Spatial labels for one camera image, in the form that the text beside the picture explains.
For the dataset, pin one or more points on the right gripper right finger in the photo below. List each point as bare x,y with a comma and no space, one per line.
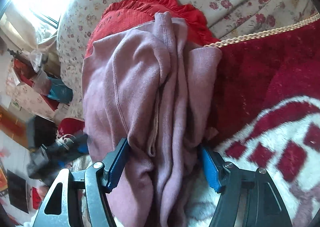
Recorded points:
264,204

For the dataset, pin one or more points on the red ruffled cushion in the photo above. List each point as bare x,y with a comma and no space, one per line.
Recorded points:
127,14

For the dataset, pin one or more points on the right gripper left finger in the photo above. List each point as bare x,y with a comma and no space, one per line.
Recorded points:
60,206

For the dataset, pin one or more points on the cream window curtain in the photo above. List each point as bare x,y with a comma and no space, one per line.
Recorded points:
22,30

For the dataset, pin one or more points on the red white plush blanket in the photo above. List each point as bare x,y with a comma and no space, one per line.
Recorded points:
266,110

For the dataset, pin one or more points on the mauve pink garment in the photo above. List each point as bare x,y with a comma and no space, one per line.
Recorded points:
149,84

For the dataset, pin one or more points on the black flat panel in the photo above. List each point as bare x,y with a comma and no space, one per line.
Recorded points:
17,191

